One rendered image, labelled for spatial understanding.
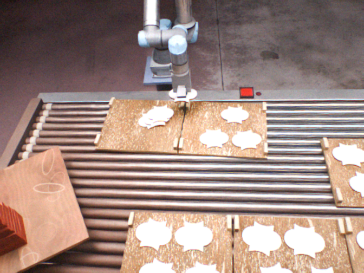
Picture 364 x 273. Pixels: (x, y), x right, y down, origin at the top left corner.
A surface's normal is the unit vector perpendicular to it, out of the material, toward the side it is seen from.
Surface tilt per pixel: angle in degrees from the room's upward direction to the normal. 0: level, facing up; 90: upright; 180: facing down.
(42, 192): 0
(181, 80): 90
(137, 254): 0
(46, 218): 0
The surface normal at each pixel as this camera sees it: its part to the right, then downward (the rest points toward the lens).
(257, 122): -0.09, -0.65
